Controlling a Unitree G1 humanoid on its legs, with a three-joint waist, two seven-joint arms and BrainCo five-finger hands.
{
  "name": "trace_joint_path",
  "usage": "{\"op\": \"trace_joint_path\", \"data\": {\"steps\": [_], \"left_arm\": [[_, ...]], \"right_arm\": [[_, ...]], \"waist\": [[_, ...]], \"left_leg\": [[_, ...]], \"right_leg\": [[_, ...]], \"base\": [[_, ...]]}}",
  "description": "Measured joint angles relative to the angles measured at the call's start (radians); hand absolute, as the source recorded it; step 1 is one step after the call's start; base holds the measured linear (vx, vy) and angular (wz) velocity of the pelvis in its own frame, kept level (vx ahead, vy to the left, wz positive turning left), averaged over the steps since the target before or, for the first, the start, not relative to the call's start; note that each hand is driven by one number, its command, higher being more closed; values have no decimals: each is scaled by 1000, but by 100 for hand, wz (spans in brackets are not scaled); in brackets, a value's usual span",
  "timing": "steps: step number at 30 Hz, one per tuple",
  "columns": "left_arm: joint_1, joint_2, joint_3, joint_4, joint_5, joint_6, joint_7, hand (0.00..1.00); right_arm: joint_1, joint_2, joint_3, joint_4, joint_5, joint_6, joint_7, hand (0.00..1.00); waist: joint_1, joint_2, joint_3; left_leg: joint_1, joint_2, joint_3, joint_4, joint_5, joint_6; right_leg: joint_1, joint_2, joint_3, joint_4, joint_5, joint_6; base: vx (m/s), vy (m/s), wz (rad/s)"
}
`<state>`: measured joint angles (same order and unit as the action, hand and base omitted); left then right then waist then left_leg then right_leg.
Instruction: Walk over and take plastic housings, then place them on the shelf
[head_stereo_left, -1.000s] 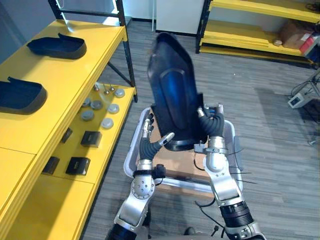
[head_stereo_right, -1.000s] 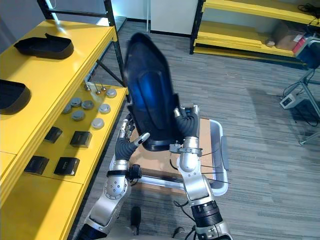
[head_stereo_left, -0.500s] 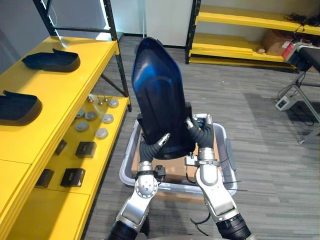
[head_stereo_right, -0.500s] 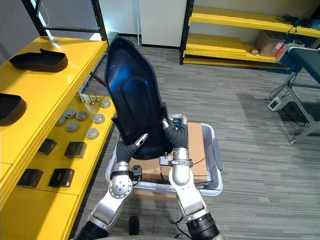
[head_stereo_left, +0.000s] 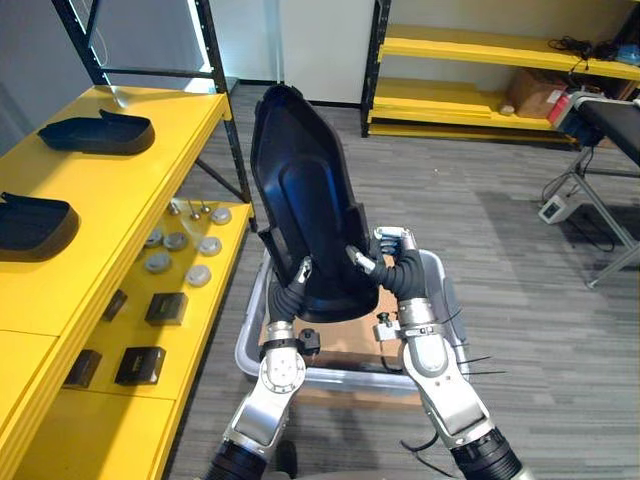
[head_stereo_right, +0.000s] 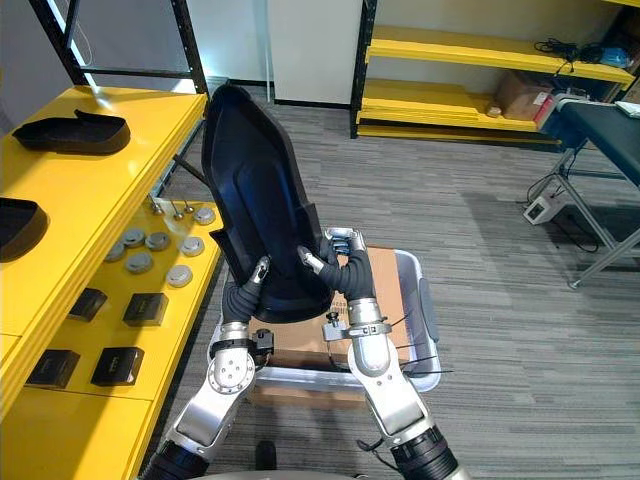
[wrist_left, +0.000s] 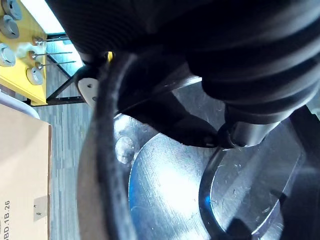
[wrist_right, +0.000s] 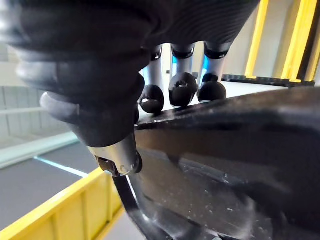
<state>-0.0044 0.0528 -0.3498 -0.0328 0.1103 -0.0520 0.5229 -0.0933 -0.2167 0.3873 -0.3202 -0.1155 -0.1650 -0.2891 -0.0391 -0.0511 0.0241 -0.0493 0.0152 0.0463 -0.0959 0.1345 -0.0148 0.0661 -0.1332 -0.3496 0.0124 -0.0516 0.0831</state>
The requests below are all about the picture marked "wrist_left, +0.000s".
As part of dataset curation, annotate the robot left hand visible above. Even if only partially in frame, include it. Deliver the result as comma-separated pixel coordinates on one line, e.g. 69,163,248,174
46,0,320,149

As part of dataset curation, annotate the yellow shelf board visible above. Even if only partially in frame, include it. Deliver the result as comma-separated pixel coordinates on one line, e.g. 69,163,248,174
0,0,48,106

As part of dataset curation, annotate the thin metal pin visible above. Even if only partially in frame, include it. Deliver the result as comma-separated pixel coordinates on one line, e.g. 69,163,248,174
28,50,73,61
34,60,76,70

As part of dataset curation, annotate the grey round metal part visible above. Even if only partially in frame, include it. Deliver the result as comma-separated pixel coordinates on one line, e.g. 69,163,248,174
0,42,16,67
0,0,23,21
26,66,44,86
0,14,20,40

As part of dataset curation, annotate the white plastic bin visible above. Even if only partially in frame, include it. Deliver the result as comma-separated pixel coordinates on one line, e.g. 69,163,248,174
0,86,41,120

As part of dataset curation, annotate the brown cardboard box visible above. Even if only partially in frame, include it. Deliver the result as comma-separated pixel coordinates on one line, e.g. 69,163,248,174
0,103,53,240

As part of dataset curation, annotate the white label on box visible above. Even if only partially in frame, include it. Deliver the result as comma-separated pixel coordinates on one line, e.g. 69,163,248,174
33,196,48,222

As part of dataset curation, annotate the black cable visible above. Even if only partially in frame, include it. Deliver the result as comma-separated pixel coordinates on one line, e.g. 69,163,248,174
94,51,141,240

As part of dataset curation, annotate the black metal shelf frame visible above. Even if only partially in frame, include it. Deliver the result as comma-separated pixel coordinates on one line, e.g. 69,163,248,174
26,33,87,107

